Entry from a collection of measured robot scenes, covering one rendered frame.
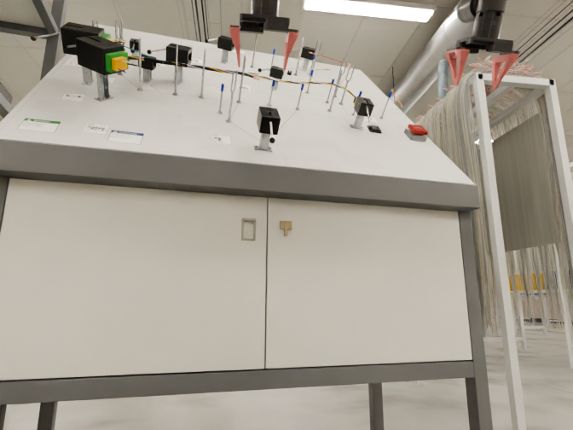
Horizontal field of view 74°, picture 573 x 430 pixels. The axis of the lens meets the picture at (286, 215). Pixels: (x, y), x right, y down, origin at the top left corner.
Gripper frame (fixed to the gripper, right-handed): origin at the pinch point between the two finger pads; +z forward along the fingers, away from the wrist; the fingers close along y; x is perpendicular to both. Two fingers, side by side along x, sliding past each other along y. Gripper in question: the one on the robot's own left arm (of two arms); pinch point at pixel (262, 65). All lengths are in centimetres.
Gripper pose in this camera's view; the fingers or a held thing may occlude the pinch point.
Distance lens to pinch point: 88.7
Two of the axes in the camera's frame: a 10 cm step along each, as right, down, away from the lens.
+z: -0.7, 9.6, 2.9
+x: 1.1, 2.9, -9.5
